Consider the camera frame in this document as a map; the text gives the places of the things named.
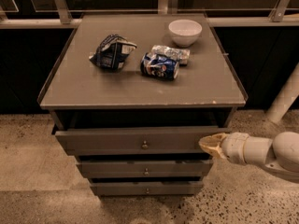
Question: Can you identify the grey bottom drawer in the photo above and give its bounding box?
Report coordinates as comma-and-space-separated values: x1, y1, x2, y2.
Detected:
91, 181, 203, 196

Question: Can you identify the grey middle drawer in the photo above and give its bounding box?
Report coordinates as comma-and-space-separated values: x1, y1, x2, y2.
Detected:
77, 160, 212, 178

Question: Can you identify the white ceramic bowl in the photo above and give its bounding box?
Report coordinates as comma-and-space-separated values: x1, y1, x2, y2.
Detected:
168, 20, 203, 48

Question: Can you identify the dark blue chip bag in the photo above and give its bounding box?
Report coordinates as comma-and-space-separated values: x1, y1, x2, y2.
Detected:
89, 34, 137, 70

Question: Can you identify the brass top drawer knob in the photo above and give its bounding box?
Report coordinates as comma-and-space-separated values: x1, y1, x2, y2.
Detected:
141, 140, 149, 149

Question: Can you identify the brass middle drawer knob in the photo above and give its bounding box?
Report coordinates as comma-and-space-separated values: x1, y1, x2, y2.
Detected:
143, 168, 150, 176

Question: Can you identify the grey wooden drawer cabinet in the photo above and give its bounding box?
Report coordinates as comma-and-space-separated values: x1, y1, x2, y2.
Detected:
36, 13, 249, 135

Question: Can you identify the grey top drawer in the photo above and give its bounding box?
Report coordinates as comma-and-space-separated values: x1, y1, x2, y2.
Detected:
55, 126, 230, 156

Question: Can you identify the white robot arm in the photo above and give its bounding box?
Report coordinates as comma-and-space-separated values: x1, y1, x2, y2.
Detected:
199, 64, 299, 183

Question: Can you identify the silver foil snack packet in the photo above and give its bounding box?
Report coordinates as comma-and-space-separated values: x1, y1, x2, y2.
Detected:
151, 45, 191, 65

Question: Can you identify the metal railing frame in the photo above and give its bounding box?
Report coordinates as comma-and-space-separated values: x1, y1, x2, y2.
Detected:
0, 0, 299, 29

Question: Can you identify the crushed blue pepsi can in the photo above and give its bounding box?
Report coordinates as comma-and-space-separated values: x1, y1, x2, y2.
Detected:
140, 52, 179, 80

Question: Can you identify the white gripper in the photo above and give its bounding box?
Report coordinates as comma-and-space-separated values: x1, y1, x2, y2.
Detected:
198, 133, 249, 165

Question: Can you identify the grey drawer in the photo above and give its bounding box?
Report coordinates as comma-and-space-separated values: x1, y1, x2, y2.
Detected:
91, 181, 203, 196
77, 160, 212, 178
55, 126, 230, 156

